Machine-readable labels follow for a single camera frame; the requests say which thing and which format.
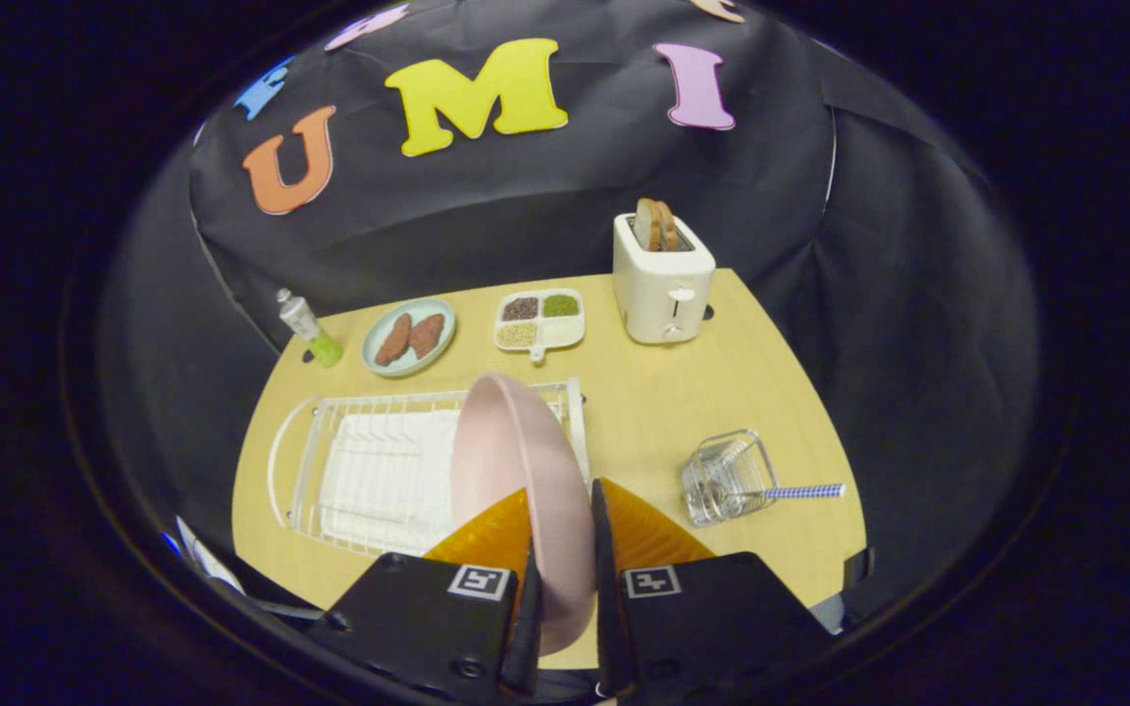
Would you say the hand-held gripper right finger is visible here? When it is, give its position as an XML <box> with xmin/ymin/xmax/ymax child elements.
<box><xmin>591</xmin><ymin>478</ymin><xmax>836</xmax><ymax>703</ymax></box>

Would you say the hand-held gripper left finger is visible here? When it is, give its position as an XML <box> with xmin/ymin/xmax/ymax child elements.
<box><xmin>302</xmin><ymin>487</ymin><xmax>543</xmax><ymax>699</ymax></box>

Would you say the pink plate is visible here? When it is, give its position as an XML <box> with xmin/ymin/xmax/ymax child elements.
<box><xmin>449</xmin><ymin>373</ymin><xmax>595</xmax><ymax>656</ymax></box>

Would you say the clear wire basket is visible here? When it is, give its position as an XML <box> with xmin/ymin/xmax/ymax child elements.
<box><xmin>680</xmin><ymin>429</ymin><xmax>779</xmax><ymax>529</ymax></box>

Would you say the white dish rack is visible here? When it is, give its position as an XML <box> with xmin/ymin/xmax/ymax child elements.
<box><xmin>268</xmin><ymin>378</ymin><xmax>591</xmax><ymax>558</ymax></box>

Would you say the spoon with blue checked handle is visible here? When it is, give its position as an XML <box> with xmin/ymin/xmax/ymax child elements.
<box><xmin>722</xmin><ymin>482</ymin><xmax>848</xmax><ymax>503</ymax></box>

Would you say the light green plate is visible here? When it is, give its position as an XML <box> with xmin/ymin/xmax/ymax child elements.
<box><xmin>361</xmin><ymin>297</ymin><xmax>457</xmax><ymax>378</ymax></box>

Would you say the white divided spice tray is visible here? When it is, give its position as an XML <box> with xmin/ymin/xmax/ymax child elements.
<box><xmin>493</xmin><ymin>287</ymin><xmax>587</xmax><ymax>365</ymax></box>

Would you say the brown meat patty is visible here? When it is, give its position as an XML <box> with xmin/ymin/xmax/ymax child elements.
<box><xmin>409</xmin><ymin>313</ymin><xmax>446</xmax><ymax>360</ymax></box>
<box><xmin>374</xmin><ymin>313</ymin><xmax>413</xmax><ymax>368</ymax></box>

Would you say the white toaster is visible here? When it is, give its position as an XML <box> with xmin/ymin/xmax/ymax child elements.
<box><xmin>612</xmin><ymin>214</ymin><xmax>717</xmax><ymax>345</ymax></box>

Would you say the clear bottle with green liquid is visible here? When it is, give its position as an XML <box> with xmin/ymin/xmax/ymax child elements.
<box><xmin>277</xmin><ymin>288</ymin><xmax>344</xmax><ymax>369</ymax></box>

